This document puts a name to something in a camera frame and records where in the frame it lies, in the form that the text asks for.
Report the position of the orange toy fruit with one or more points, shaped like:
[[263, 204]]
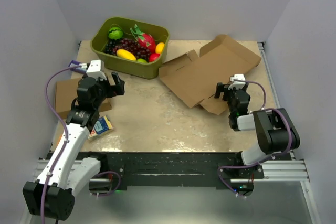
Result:
[[159, 48]]

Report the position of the aluminium frame rail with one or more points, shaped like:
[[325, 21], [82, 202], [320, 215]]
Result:
[[285, 171]]

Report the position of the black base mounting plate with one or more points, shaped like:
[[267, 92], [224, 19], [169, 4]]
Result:
[[166, 169]]

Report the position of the dark purple toy grapes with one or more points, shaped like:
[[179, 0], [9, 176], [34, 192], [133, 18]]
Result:
[[134, 47]]

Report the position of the closed brown cardboard box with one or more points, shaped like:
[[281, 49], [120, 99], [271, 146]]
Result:
[[64, 98]]

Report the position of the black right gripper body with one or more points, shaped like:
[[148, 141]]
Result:
[[231, 107]]

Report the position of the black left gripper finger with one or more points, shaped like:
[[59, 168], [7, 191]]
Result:
[[121, 87], [116, 78]]

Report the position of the purple rectangular box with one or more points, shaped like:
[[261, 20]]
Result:
[[78, 67]]

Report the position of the red toy apple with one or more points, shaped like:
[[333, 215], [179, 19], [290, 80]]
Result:
[[153, 57]]

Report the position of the olive green plastic bin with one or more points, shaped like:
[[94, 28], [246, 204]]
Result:
[[147, 71]]

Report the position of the green toy lime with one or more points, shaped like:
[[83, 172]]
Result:
[[141, 60]]

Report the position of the green toy melon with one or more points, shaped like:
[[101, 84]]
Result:
[[115, 33]]

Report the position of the pink toy dragon fruit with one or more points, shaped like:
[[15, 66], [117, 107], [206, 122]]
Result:
[[143, 39]]

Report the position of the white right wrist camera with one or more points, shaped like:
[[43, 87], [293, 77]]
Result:
[[237, 82]]

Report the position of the black toy grapes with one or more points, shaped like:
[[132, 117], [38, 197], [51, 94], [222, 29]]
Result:
[[111, 47]]

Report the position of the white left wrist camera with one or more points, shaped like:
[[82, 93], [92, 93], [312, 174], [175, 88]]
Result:
[[94, 69]]

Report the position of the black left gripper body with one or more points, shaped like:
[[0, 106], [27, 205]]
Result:
[[105, 89]]

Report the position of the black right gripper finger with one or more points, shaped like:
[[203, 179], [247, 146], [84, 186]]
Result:
[[226, 92], [219, 90]]

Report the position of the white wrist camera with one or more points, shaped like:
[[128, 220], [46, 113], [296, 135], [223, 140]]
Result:
[[237, 82], [94, 69]]

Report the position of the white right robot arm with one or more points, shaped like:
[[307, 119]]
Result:
[[276, 133]]

